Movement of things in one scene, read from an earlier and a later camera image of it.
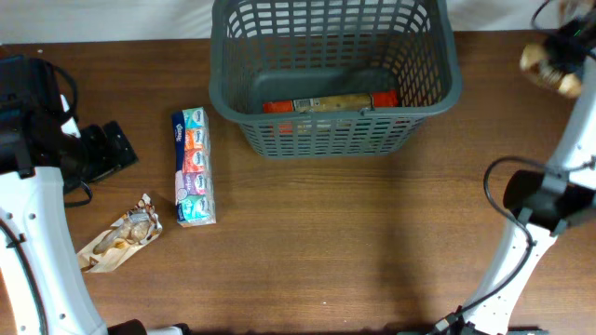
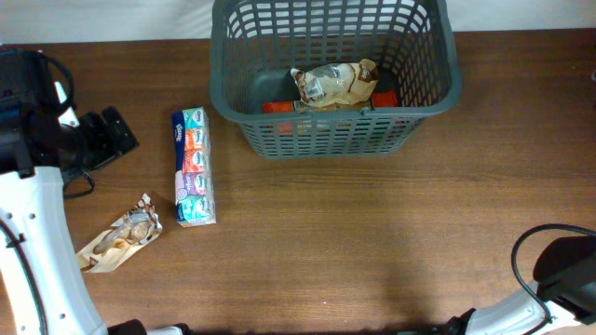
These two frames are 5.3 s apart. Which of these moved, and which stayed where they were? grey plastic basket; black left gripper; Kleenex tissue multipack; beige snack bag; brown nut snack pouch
Moved: black left gripper; beige snack bag
Stayed: Kleenex tissue multipack; brown nut snack pouch; grey plastic basket
